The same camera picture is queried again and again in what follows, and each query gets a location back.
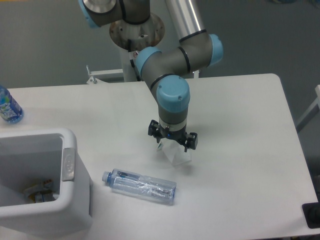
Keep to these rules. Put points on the black clamp at table edge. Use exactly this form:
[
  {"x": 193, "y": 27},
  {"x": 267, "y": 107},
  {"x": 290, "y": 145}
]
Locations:
[{"x": 312, "y": 214}]

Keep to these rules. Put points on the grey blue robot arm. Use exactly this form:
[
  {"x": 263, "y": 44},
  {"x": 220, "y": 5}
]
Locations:
[{"x": 197, "y": 49}]

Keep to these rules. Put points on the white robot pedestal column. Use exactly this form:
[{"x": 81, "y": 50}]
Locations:
[{"x": 133, "y": 38}]

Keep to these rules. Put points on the white metal base frame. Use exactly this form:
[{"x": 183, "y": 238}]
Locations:
[{"x": 130, "y": 74}]

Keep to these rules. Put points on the blue labelled water bottle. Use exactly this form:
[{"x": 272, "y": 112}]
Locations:
[{"x": 10, "y": 111}]

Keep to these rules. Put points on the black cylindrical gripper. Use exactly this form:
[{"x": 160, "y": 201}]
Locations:
[{"x": 188, "y": 140}]

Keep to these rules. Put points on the white frame at right edge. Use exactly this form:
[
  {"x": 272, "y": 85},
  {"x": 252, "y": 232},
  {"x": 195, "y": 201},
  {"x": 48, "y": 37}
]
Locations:
[{"x": 310, "y": 112}]

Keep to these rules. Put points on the clear plastic bottle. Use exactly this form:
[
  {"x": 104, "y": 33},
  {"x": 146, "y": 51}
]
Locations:
[{"x": 148, "y": 187}]

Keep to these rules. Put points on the white plastic wrapper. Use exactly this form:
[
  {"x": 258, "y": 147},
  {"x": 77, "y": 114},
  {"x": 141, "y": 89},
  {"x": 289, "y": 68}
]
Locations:
[{"x": 174, "y": 152}]

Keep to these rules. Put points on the white plastic trash can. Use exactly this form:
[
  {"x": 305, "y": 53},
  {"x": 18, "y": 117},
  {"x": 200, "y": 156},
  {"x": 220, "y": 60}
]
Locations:
[{"x": 31, "y": 156}]

